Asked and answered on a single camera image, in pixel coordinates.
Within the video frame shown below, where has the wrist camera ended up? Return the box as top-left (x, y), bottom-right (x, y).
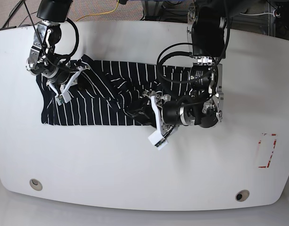
top-left (55, 92), bottom-right (72, 105)
top-left (148, 130), bottom-right (168, 150)

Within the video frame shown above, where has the right table cable grommet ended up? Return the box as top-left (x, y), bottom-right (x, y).
top-left (235, 190), bottom-right (250, 202)

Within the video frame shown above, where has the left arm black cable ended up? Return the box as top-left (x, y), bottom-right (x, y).
top-left (156, 0), bottom-right (231, 95)

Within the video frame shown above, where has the table cable grommet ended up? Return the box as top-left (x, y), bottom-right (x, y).
top-left (29, 179), bottom-right (43, 191)
top-left (235, 190), bottom-right (250, 202)

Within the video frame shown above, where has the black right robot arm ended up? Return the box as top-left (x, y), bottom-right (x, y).
top-left (26, 0), bottom-right (89, 105)

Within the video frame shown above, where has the black floor cables left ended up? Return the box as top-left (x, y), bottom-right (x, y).
top-left (0, 0), bottom-right (39, 28)

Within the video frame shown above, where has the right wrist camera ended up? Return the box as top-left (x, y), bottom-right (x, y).
top-left (55, 92), bottom-right (72, 105)

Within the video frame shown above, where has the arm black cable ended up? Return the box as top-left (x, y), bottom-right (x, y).
top-left (24, 0), bottom-right (79, 71)
top-left (156, 0), bottom-right (231, 95)

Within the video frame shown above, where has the yellow cable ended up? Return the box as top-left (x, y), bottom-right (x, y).
top-left (77, 0), bottom-right (119, 22)

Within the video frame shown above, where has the white cable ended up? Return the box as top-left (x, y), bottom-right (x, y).
top-left (238, 10), bottom-right (277, 17)

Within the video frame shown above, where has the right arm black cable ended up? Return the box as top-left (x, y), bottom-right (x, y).
top-left (24, 0), bottom-right (79, 71)

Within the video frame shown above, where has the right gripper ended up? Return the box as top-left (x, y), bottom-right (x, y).
top-left (46, 65), bottom-right (90, 99)

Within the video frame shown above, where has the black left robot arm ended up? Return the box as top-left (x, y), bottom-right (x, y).
top-left (144, 0), bottom-right (252, 145)

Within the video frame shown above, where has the navy white striped t-shirt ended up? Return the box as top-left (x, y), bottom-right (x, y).
top-left (35, 54), bottom-right (194, 128)

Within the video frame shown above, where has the left table cable grommet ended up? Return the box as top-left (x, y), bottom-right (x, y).
top-left (29, 179), bottom-right (43, 191)

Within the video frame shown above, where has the red tape rectangle marking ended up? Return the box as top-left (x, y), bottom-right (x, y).
top-left (256, 133), bottom-right (277, 169)

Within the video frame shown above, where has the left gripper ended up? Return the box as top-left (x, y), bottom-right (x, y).
top-left (142, 90), bottom-right (177, 139)

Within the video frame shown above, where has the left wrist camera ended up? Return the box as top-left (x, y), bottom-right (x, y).
top-left (148, 130), bottom-right (168, 150)

